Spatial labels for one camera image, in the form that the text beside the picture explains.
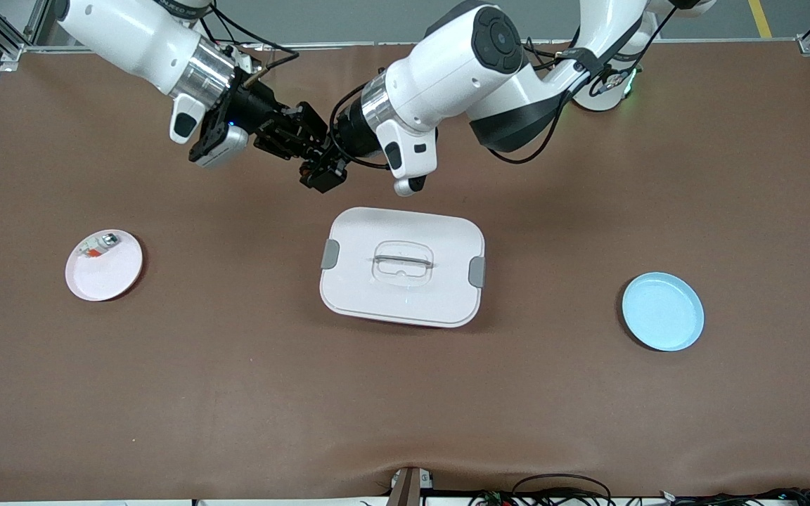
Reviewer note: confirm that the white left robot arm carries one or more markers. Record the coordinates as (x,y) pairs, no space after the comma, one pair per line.
(447,63)

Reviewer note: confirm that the white lidded storage container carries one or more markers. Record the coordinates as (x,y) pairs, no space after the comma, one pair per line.
(401,302)

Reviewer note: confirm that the metal table edge bracket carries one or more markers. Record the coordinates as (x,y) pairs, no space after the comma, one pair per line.
(410,486)

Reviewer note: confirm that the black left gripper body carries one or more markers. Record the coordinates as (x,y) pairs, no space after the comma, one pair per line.
(349,132)

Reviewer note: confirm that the light blue round plate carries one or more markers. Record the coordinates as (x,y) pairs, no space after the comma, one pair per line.
(661,313)

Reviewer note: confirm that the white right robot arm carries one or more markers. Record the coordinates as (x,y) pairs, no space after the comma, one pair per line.
(131,35)

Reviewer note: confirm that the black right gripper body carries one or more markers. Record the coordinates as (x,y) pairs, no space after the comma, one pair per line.
(254,110)

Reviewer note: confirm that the pale pink round plate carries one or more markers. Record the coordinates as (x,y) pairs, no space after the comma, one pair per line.
(104,270)

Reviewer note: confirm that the grey container latch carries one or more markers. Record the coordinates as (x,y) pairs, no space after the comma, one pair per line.
(477,273)
(330,254)

